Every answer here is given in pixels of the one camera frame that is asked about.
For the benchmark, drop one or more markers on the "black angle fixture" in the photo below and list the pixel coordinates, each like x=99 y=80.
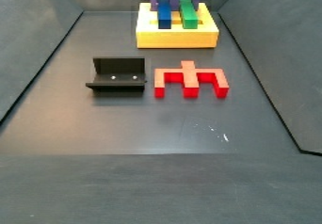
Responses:
x=119 y=73

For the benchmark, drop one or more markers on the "yellow wooden board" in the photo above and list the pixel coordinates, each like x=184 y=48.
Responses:
x=176 y=37

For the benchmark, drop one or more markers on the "red E-shaped block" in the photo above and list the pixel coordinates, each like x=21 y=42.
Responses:
x=190 y=77

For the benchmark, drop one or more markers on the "green rectangular block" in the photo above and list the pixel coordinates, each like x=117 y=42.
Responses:
x=188 y=15

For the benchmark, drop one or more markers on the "blue rectangular block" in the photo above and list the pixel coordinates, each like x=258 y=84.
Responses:
x=164 y=14

